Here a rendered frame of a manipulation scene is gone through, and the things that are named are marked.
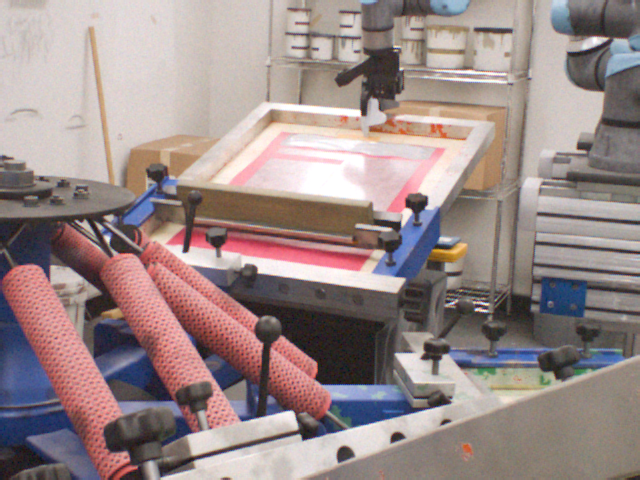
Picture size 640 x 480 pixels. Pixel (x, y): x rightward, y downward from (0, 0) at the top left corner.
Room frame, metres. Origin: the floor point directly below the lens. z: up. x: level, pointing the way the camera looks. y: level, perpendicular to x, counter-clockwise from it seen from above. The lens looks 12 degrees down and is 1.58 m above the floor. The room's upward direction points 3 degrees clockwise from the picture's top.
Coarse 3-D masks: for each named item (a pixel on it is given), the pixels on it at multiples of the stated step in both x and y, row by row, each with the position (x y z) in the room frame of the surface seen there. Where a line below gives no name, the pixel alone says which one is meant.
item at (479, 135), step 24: (264, 120) 2.79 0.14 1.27; (288, 120) 2.82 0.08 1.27; (312, 120) 2.79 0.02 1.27; (336, 120) 2.77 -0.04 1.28; (360, 120) 2.74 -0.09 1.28; (408, 120) 2.70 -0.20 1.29; (432, 120) 2.69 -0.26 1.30; (456, 120) 2.68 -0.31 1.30; (216, 144) 2.63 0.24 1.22; (240, 144) 2.67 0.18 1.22; (480, 144) 2.55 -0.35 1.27; (192, 168) 2.51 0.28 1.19; (216, 168) 2.56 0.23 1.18; (456, 168) 2.43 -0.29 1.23; (432, 192) 2.33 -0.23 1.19; (456, 192) 2.38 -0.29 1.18
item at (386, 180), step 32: (352, 160) 2.59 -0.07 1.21; (384, 160) 2.58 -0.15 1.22; (416, 160) 2.57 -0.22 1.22; (320, 192) 2.44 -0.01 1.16; (352, 192) 2.43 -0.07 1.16; (384, 192) 2.42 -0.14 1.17; (416, 192) 2.41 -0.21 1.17; (288, 256) 2.17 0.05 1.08; (320, 256) 2.17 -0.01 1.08; (352, 256) 2.16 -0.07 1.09
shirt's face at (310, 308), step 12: (420, 276) 2.59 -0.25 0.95; (432, 276) 2.59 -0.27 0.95; (240, 300) 2.30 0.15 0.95; (252, 300) 2.31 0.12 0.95; (264, 300) 2.31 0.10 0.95; (276, 300) 2.31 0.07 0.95; (312, 312) 2.25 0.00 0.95; (324, 312) 2.24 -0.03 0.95; (336, 312) 2.25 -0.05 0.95; (348, 312) 2.25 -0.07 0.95
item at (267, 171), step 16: (272, 144) 2.70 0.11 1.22; (256, 160) 2.62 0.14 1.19; (272, 160) 2.61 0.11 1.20; (288, 160) 2.61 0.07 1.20; (240, 176) 2.54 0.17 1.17; (256, 176) 2.53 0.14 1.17; (272, 176) 2.53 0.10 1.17; (288, 176) 2.52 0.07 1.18; (304, 176) 2.52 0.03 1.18; (320, 176) 2.51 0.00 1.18; (304, 192) 2.44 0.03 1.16; (176, 240) 2.26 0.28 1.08; (192, 240) 2.26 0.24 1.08; (240, 240) 2.25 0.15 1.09; (256, 240) 2.24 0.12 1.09; (272, 240) 2.24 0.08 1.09; (256, 256) 2.18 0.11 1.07
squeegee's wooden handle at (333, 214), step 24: (216, 192) 2.24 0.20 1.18; (240, 192) 2.22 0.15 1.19; (264, 192) 2.21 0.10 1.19; (288, 192) 2.21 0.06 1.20; (216, 216) 2.26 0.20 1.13; (240, 216) 2.24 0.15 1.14; (264, 216) 2.22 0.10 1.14; (288, 216) 2.20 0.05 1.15; (312, 216) 2.18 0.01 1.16; (336, 216) 2.16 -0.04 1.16; (360, 216) 2.14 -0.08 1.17
